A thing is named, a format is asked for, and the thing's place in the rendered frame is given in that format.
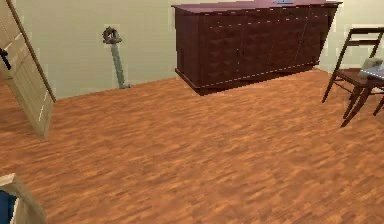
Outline pale wooden shelf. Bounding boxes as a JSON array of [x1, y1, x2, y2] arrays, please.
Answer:
[[0, 172, 48, 224]]

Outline black door handle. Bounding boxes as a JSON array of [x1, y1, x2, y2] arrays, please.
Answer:
[[0, 47, 12, 71]]

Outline grey lumpy object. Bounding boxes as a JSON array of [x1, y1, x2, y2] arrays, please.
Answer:
[[358, 57, 384, 79]]

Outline pale wooden room door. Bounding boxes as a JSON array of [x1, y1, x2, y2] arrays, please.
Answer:
[[0, 0, 57, 141]]

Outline dark brown wooden chair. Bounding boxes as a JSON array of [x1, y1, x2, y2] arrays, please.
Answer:
[[321, 26, 384, 120]]

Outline dark brown wooden sideboard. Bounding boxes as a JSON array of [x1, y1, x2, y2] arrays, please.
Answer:
[[171, 0, 344, 97]]

